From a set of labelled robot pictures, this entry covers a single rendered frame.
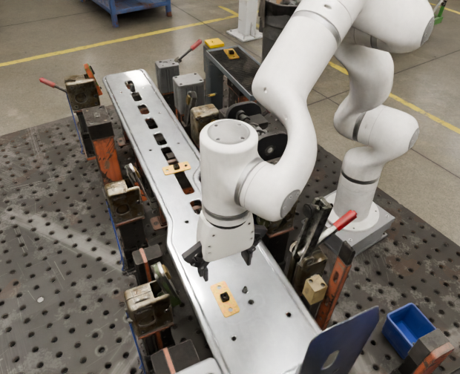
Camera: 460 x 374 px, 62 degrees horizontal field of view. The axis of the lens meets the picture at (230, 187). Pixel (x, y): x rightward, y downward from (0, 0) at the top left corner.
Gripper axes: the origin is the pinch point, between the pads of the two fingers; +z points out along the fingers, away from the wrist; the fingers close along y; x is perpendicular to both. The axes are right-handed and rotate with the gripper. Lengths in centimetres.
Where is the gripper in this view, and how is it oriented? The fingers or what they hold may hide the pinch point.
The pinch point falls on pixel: (225, 265)
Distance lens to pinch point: 76.8
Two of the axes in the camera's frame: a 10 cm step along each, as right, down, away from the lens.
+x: 4.2, 6.2, -6.6
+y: -9.1, 2.7, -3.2
